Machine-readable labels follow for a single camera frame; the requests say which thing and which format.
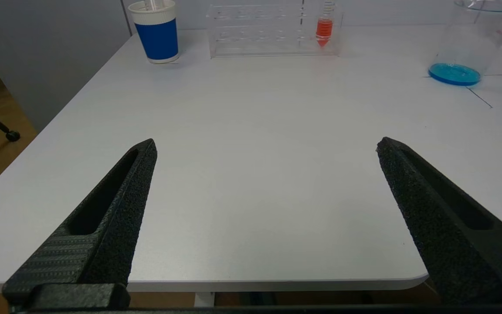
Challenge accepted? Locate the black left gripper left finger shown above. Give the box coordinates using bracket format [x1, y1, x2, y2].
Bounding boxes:
[2, 139, 158, 311]

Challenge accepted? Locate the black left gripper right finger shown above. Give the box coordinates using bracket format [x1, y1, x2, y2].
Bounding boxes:
[376, 137, 502, 306]

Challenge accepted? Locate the clear glass beaker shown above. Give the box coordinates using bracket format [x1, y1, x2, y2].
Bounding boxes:
[428, 0, 502, 86]

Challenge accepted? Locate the red pigment test tube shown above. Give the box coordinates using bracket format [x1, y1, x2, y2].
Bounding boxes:
[315, 0, 335, 48]

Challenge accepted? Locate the blue sleeved white paper cup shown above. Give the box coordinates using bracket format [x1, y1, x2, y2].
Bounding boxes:
[128, 0, 180, 64]

